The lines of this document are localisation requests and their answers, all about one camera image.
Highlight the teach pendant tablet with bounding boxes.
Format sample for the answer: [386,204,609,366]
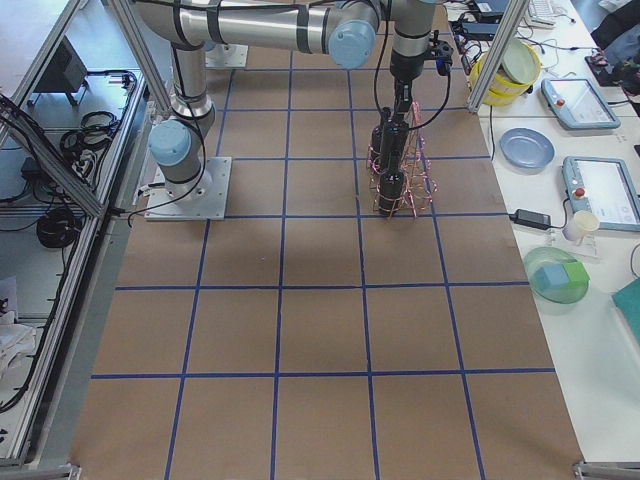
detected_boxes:
[562,156,639,232]
[540,78,621,130]

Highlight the near teach pendant tablet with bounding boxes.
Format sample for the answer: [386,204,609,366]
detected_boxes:
[562,156,639,232]

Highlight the crumpled white cloth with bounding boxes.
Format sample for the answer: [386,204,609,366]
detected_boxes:
[0,274,39,381]

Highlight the small black power brick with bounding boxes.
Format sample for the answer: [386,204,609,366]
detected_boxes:
[509,209,552,231]

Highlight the copper wire wine basket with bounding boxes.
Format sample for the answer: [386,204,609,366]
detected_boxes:
[367,101,437,217]

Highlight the far teach pendant tablet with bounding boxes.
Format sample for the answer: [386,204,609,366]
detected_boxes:
[540,78,621,130]

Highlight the teal book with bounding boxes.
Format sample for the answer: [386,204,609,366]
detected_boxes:
[611,278,640,343]

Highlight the dark wine bottle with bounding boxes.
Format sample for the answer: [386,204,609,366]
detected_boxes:
[378,107,408,171]

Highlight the wine bottle in basket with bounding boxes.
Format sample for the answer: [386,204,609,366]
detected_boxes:
[369,125,383,174]
[378,150,405,216]

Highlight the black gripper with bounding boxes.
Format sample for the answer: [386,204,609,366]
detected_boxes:
[389,49,425,126]

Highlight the wine bottle in basket left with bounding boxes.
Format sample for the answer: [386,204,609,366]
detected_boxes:
[378,150,405,216]

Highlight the blue plate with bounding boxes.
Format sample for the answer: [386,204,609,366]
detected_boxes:
[499,128,555,171]

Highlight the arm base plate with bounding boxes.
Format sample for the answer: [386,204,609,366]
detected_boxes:
[205,44,249,70]
[143,157,232,221]

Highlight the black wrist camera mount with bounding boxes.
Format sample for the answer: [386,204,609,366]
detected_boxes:
[426,30,453,76]

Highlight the wine bottle in basket right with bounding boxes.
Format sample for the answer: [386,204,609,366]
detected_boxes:
[369,125,383,174]

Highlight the green plate with items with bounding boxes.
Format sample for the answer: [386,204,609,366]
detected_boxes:
[524,247,590,304]

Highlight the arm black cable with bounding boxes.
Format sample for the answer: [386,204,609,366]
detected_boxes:
[372,14,454,132]

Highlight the white paper cup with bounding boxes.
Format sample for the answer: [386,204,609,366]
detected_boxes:
[562,210,600,244]

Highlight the yellow wooden steamer basket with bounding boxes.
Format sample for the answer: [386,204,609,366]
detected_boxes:
[483,39,542,106]

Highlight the aluminium frame post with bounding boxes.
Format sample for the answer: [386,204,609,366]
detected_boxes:
[467,0,528,113]

